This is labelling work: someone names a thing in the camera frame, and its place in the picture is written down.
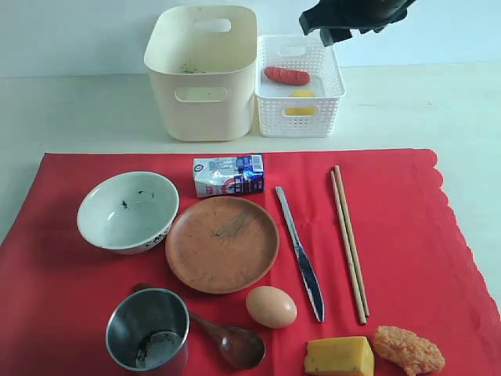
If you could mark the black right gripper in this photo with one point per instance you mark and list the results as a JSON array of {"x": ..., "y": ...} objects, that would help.
[{"x": 336, "y": 19}]

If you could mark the red sausage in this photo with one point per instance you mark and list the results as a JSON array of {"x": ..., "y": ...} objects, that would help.
[{"x": 287, "y": 76}]

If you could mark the yellow lemon piece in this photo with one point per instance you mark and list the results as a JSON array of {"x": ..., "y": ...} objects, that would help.
[{"x": 301, "y": 111}]

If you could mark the yellow cheese wedge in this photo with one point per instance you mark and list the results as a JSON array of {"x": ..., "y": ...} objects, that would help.
[{"x": 339, "y": 356}]

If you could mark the orange fried chicken piece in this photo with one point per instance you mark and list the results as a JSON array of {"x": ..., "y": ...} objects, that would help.
[{"x": 414, "y": 354}]

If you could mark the white perforated plastic basket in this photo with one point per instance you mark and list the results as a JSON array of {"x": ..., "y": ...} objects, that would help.
[{"x": 303, "y": 54}]

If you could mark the cream plastic bin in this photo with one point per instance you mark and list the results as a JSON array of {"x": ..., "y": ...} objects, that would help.
[{"x": 202, "y": 65}]

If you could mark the blue white milk carton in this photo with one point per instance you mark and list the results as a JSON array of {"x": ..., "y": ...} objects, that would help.
[{"x": 216, "y": 176}]

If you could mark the brown wooden plate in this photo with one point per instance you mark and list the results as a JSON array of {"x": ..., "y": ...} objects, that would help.
[{"x": 222, "y": 245}]

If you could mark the silver table knife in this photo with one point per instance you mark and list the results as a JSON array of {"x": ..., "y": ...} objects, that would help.
[{"x": 307, "y": 271}]

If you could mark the white ceramic bowl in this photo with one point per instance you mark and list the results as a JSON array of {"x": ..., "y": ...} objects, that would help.
[{"x": 129, "y": 213}]

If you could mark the brown egg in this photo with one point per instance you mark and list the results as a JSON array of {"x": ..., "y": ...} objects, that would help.
[{"x": 271, "y": 307}]

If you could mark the dark wooden spoon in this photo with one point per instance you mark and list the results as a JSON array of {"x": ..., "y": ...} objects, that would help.
[{"x": 240, "y": 347}]

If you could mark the stainless steel cup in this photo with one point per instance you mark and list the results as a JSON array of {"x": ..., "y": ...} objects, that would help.
[{"x": 147, "y": 333}]

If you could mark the red table cloth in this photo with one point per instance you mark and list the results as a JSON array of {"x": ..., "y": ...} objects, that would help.
[{"x": 58, "y": 291}]

